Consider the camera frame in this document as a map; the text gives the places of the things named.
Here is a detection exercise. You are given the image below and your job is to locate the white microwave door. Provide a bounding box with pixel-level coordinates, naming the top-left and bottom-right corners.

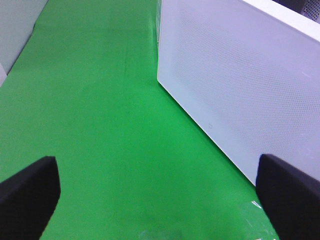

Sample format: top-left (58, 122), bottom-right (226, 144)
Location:
top-left (157, 0), bottom-right (320, 183)

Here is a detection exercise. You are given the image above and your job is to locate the white wall panel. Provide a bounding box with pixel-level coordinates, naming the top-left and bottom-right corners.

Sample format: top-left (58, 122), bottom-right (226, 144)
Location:
top-left (0, 0), bottom-right (47, 84)

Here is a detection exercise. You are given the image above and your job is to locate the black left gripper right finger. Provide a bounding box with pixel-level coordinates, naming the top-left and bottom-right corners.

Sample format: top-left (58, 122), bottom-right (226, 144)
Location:
top-left (255, 154), bottom-right (320, 240)

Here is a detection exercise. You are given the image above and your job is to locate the white microwave oven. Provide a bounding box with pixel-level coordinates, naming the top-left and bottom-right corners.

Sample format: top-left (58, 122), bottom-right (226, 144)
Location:
top-left (246, 0), bottom-right (320, 42)

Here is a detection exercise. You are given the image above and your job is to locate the green table cloth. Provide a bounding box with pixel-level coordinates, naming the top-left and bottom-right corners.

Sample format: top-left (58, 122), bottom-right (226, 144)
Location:
top-left (0, 0), bottom-right (278, 240)

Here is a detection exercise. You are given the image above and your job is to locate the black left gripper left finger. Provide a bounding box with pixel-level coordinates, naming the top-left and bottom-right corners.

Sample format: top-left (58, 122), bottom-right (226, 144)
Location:
top-left (0, 156), bottom-right (61, 240)

